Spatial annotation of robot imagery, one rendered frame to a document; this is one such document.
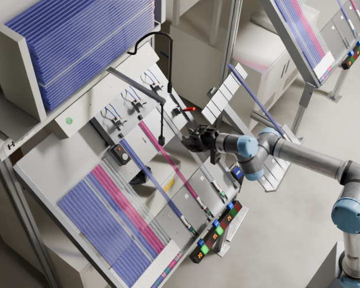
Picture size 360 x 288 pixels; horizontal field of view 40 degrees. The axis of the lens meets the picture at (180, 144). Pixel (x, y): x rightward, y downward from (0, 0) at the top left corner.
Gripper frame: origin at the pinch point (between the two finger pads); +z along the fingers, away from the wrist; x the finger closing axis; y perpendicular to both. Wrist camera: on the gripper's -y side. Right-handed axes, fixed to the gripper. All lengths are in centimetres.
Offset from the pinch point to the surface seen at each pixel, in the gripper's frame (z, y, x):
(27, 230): 31, 4, 64
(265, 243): 17, -102, -30
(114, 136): 1.0, 23.7, 26.3
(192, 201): -4.0, -20.2, 13.5
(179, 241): -5.8, -27.1, 29.2
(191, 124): 2.2, 2.3, -8.1
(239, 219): 34, -90, -33
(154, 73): 3.0, 31.0, -3.4
